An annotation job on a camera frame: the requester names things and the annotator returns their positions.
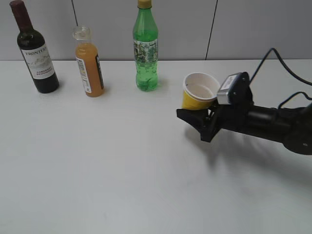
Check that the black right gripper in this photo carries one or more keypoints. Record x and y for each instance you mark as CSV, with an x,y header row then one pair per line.
x,y
221,117

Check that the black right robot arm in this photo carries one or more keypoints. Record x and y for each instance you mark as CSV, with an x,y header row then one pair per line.
x,y
291,127

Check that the yellow paper cup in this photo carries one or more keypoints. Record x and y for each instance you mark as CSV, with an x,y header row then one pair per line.
x,y
199,91

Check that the green plastic soda bottle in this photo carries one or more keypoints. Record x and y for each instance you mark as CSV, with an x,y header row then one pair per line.
x,y
145,38

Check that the NFC orange juice bottle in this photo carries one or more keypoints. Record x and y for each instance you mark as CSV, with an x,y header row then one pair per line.
x,y
88,62

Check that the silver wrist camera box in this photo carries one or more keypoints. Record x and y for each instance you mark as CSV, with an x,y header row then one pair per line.
x,y
233,89

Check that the dark red wine bottle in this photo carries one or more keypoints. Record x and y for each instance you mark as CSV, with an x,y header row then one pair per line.
x,y
34,50

